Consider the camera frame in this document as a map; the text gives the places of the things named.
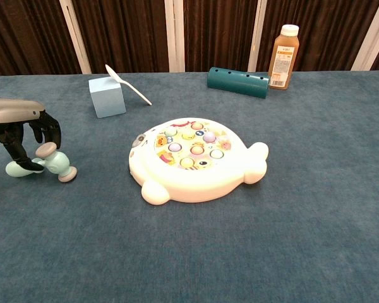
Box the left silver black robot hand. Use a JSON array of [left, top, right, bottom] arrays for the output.
[[0, 98, 63, 173]]

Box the light teal toy hammer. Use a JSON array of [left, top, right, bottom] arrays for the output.
[[5, 141, 78, 183]]

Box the white whack-a-mole toy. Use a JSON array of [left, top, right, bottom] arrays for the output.
[[128, 117, 269, 206]]

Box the light blue cube block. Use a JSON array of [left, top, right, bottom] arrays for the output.
[[88, 75, 127, 119]]

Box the white plastic spoon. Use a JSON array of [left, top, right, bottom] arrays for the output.
[[104, 64, 153, 106]]

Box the dark brown curtain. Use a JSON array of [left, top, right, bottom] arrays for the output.
[[0, 0, 379, 78]]

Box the blue felt table cover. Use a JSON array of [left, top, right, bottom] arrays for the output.
[[0, 69, 379, 303]]

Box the teal half-cylinder block with holes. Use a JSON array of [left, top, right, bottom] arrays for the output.
[[207, 66, 270, 100]]

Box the brown juice bottle white cap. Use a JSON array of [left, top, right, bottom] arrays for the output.
[[267, 24, 300, 91]]

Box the white metal frame post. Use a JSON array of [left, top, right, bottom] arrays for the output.
[[351, 0, 379, 72], [247, 0, 268, 73], [164, 0, 186, 73], [59, 0, 93, 75]]

